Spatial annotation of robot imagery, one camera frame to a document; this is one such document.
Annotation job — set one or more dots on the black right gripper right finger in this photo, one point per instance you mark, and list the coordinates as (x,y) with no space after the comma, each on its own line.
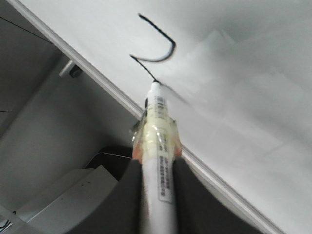
(198,211)

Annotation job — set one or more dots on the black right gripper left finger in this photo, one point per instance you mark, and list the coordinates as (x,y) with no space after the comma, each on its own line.
(119,212)

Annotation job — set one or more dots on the white taped whiteboard marker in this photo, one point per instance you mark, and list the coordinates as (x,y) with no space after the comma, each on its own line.
(157,141)

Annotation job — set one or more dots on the white whiteboard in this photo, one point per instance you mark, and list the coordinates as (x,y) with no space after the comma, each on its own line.
(238,76)

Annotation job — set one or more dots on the grey whiteboard stand frame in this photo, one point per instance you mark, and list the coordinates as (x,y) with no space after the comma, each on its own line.
(64,141)

